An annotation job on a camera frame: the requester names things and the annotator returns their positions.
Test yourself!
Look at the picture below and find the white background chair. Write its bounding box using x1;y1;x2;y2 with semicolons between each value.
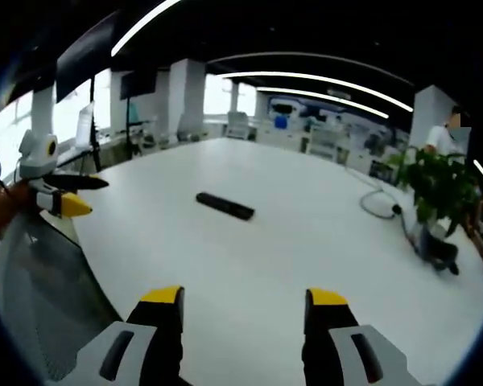
225;111;251;140

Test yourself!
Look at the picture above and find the grey cable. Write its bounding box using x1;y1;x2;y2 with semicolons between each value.
360;187;404;220

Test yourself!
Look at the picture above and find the green potted plant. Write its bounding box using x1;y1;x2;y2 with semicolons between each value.
385;146;481;238

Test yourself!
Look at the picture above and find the black remote control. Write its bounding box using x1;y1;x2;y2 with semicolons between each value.
196;191;256;220

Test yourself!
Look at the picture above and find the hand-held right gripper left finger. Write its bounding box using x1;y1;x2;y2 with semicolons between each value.
47;285;185;386

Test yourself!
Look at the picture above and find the black tripod stand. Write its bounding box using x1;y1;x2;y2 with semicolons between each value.
88;76;103;172

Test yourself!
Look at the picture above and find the small black monitor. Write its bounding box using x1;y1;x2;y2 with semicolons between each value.
120;66;159;101

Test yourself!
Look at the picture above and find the plant pot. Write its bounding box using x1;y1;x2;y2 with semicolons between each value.
410;220;460;275

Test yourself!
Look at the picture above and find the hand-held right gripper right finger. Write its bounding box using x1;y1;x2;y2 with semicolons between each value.
301;287;423;386

